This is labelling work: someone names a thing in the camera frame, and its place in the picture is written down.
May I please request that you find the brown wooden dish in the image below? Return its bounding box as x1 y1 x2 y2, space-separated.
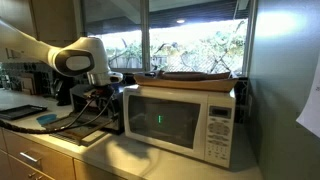
156 69 231 82

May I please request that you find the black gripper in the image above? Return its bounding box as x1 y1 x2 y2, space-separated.
85 85 116 101

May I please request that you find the glass toaster oven door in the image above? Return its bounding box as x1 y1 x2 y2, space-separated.
43 111 116 147

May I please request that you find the silver drawer handle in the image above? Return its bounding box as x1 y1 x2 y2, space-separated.
19 151 43 164
28 171 45 180

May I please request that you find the white microwave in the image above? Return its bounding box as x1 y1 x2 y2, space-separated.
122 83 237 169

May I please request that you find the white paper sheet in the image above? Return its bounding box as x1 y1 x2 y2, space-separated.
295 54 320 139

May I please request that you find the black coffee maker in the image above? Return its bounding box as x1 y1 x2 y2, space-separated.
53 76 76 107

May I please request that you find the silver toaster oven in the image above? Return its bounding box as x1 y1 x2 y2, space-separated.
69 83 125 135

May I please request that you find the wooden cabinet drawer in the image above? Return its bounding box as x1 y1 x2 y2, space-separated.
1 129 76 180

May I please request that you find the flat black tray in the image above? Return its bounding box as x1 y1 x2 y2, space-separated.
0 104 48 121

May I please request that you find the wooden serving tray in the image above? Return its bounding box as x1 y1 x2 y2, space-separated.
133 71 240 93

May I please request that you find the window frame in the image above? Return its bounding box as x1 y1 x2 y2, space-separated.
79 0 258 78

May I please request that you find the upper wall cabinet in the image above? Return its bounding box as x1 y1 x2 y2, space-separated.
0 0 82 63

